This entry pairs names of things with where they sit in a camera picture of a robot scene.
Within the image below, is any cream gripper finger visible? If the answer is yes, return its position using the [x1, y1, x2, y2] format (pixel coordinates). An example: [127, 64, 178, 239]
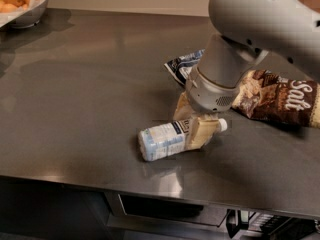
[186, 114, 220, 150]
[173, 92, 196, 121]

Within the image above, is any blue labelled plastic water bottle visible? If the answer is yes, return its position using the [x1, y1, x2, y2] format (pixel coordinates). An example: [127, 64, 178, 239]
[138, 118, 228, 162]

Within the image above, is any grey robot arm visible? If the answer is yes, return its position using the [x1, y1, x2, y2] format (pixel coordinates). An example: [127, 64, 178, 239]
[174, 0, 320, 149]

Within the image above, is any crumpled blue white snack bag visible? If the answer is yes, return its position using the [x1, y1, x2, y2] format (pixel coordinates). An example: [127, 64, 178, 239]
[164, 49, 204, 86]

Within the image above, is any brown cream salt snack bag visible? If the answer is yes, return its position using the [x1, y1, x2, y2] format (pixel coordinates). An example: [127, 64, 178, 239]
[232, 70, 320, 128]

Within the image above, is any black appliance under table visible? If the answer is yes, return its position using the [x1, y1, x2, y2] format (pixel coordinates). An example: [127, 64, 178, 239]
[225, 209, 320, 240]

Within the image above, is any silver metal fruit bowl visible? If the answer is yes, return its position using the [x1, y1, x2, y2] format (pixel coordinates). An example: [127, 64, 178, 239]
[6, 0, 52, 29]

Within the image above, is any white paper bowl liner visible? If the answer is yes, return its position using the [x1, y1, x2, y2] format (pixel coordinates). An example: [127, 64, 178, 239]
[0, 0, 52, 28]

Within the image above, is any orange fruit lower left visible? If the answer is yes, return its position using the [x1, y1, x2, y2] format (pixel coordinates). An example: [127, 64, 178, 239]
[0, 4, 18, 13]

